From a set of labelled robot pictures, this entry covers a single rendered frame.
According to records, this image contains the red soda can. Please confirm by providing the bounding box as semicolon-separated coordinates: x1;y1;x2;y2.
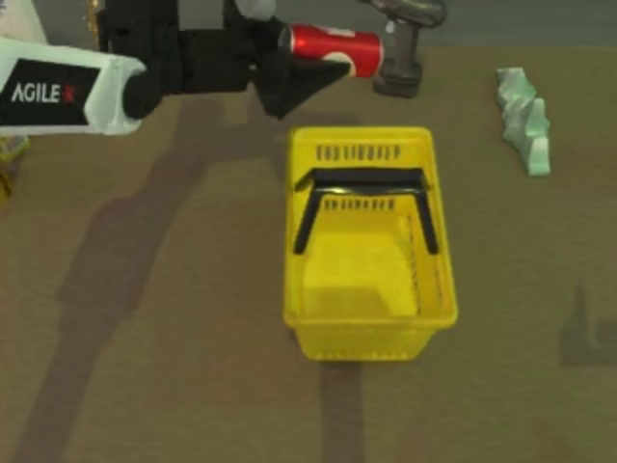
278;21;387;79

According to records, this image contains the dark grey power drill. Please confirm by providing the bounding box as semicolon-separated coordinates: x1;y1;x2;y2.
357;0;448;98

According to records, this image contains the white box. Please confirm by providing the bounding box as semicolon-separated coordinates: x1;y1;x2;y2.
0;0;50;45

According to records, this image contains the yellow packet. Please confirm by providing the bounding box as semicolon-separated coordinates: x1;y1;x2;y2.
0;134;31;209

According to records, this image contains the mint green jagged block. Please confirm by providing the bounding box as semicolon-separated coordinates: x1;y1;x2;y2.
495;67;552;177

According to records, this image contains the yellow plastic shopping basket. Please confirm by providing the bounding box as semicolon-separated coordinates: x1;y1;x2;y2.
282;125;459;363

